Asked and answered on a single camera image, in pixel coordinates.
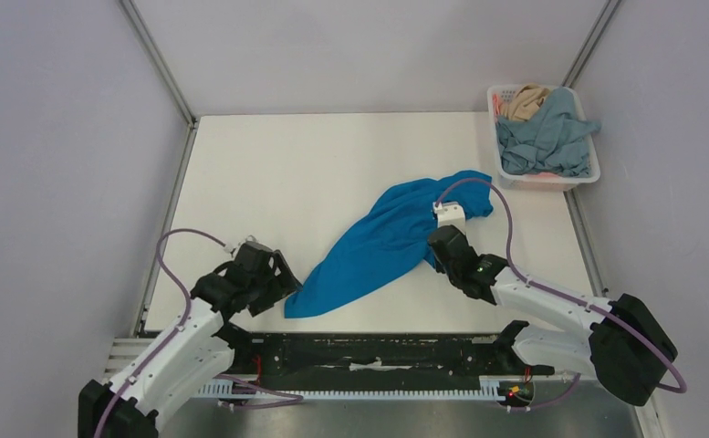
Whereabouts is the blue t-shirt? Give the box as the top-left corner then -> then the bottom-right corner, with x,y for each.
284,170 -> 492,319

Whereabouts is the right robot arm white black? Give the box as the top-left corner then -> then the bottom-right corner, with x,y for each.
428,225 -> 678,406

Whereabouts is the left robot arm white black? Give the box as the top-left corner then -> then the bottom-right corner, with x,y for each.
78,241 -> 300,437

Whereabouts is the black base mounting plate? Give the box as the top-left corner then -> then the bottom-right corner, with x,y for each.
221,330 -> 556,391

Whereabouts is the white plastic laundry basket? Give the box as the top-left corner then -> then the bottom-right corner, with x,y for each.
487,84 -> 600,192

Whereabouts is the grey-blue t-shirt in basket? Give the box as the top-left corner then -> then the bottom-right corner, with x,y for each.
496,87 -> 601,178

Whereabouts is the beige t-shirt in basket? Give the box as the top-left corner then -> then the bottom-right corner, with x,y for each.
496,83 -> 552,121

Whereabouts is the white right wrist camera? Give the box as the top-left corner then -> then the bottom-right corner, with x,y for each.
433,202 -> 466,234

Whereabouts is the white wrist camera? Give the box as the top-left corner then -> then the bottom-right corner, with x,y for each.
224,235 -> 258,254
433,202 -> 466,234

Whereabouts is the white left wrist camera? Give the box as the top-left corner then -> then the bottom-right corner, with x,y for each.
224,235 -> 258,254

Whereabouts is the white slotted cable duct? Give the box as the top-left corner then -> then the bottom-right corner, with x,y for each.
192,380 -> 506,402

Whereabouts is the aluminium frame rail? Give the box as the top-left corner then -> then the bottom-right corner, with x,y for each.
104,338 -> 652,381

